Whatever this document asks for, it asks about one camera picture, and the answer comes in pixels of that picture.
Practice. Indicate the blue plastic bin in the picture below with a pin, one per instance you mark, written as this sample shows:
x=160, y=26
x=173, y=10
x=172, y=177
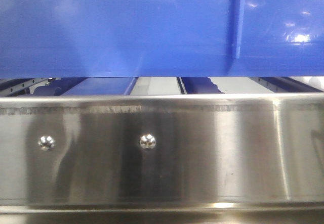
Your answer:
x=190, y=38

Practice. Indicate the blue conveyor belt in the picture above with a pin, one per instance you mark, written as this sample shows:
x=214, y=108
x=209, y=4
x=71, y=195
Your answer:
x=139, y=86

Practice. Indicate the right round-head screw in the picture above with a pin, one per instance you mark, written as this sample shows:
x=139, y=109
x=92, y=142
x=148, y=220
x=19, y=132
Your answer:
x=147, y=141

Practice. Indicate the round-head screw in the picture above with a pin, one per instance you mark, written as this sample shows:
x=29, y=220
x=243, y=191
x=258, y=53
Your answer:
x=46, y=143
x=147, y=141

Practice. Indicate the left round-head screw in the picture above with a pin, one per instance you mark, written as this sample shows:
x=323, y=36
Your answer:
x=46, y=143

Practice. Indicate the stainless steel conveyor side rail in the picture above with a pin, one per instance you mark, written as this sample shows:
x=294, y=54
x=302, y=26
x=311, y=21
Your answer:
x=218, y=159

